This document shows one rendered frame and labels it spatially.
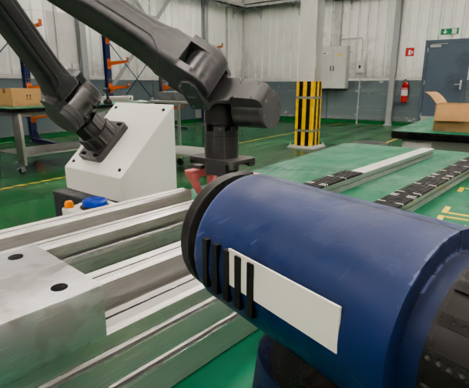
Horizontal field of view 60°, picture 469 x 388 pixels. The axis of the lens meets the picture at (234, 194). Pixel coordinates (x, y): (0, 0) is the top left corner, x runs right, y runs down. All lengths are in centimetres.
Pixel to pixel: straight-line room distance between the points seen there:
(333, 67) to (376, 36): 129
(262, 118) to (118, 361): 40
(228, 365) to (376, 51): 1176
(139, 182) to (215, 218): 82
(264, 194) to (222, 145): 52
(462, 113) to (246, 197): 248
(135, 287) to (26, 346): 16
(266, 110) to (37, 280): 42
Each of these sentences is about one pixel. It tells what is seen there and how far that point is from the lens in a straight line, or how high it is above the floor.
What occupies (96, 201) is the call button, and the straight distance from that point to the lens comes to 70.
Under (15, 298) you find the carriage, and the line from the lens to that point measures 30.
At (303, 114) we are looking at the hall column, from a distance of 702.
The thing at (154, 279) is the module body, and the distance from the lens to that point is 43.
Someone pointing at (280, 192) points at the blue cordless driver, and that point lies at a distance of 15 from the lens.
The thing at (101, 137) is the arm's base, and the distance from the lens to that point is 103.
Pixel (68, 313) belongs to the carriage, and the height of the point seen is 89.
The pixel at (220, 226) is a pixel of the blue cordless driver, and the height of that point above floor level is 98.
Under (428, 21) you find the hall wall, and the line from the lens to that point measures 1178.
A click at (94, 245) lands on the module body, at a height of 85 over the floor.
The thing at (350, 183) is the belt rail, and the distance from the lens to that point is 110.
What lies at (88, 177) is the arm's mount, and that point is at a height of 82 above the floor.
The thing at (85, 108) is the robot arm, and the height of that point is 99.
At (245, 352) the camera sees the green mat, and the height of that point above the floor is 78.
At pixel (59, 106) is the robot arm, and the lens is 95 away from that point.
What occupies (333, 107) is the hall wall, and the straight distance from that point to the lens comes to 1235.
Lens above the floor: 104
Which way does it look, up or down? 15 degrees down
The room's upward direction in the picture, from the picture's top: straight up
